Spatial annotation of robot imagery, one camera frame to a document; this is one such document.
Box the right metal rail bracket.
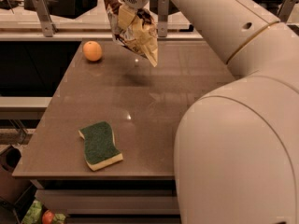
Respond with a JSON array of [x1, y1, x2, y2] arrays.
[[278, 0, 298, 22]]

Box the middle metal rail bracket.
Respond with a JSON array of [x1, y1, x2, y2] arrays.
[[158, 0, 169, 37]]

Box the metal guard rail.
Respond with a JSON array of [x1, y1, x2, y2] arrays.
[[0, 21, 204, 43]]

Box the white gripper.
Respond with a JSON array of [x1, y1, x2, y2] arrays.
[[118, 0, 149, 30]]

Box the orange fruit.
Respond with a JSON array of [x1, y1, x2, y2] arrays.
[[83, 41, 103, 62]]

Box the red tomato below table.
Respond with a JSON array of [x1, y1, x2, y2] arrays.
[[42, 210, 55, 224]]

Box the left metal rail bracket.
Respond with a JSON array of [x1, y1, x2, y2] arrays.
[[32, 0, 57, 37]]

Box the brown yellow chip bag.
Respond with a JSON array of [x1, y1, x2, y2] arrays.
[[104, 0, 158, 66]]

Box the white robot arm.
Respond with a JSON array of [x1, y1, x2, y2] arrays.
[[171, 0, 299, 224]]

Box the dark bin at left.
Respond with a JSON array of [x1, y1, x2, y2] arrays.
[[0, 147, 21, 173]]

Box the metal rail bracket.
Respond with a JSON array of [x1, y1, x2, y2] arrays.
[[158, 0, 169, 37], [32, 0, 57, 37], [278, 0, 298, 22]]

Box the green yellow sponge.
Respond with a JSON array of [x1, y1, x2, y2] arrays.
[[78, 121, 123, 171]]

